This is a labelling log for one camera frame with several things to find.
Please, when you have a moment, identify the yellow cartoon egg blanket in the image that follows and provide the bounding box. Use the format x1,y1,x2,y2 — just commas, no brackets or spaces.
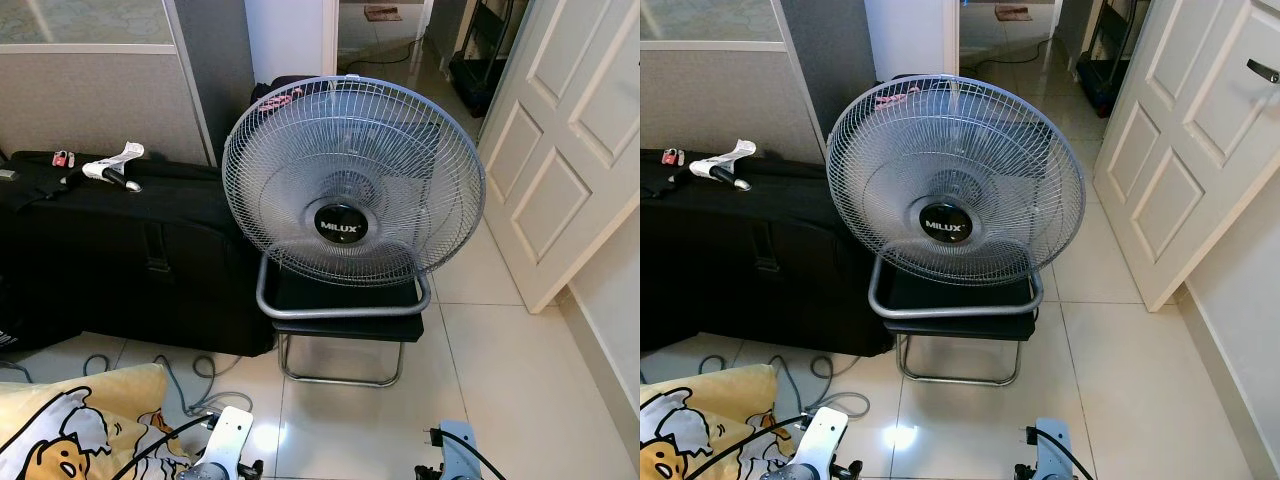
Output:
0,363,193,480
640,363,803,480

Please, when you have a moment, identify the large black fabric suitcase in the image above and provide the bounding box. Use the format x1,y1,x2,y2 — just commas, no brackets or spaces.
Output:
640,148,896,358
0,150,277,358

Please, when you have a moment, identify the grey Milux table fan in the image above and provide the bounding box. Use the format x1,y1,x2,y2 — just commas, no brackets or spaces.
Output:
827,75,1088,289
222,75,487,289

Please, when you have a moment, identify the white panelled door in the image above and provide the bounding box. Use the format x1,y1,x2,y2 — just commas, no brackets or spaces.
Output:
1093,0,1280,313
478,0,641,315

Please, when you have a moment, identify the black metal trolley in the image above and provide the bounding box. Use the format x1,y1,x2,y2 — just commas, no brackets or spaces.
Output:
448,0,523,117
1075,0,1153,117

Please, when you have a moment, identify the black bag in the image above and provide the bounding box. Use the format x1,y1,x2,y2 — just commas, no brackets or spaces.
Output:
868,73,953,113
250,74,337,117

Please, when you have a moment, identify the grey partition panel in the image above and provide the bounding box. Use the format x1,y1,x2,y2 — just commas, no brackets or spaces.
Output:
0,0,217,167
640,0,827,167

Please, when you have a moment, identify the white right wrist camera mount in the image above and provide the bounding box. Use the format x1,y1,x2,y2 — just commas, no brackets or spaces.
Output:
1020,417,1077,480
430,420,482,480

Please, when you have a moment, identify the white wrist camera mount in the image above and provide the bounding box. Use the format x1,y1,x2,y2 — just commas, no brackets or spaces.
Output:
192,405,257,480
790,405,853,480
430,420,482,480
1020,417,1077,480

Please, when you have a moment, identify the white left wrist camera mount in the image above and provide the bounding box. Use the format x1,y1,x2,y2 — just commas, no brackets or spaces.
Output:
192,405,257,480
790,405,853,480

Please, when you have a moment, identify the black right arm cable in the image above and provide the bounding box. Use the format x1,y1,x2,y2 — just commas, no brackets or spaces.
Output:
430,428,507,480
1025,428,1101,480

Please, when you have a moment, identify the grey floor cable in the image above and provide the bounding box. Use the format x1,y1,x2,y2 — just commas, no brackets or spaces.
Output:
700,355,871,421
85,352,246,419

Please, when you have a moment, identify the black seat metal frame chair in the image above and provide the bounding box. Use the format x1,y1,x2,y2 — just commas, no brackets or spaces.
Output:
256,250,433,389
868,254,1043,388

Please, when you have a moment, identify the white handle tool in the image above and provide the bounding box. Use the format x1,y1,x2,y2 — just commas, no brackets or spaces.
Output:
690,140,758,192
80,142,147,193

